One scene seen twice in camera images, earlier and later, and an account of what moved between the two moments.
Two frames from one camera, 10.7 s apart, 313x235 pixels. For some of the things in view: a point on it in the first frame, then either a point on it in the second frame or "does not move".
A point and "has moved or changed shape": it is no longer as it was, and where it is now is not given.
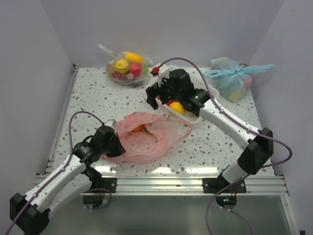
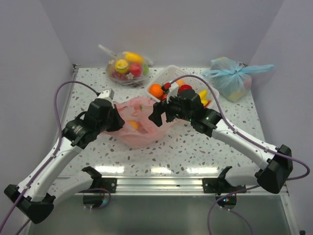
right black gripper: [155, 90] to [160, 107]
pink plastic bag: [146, 137] has moved or changed shape
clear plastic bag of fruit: [128, 68] does not move
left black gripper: [119, 149] to [119, 121]
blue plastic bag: [230, 78] does not move
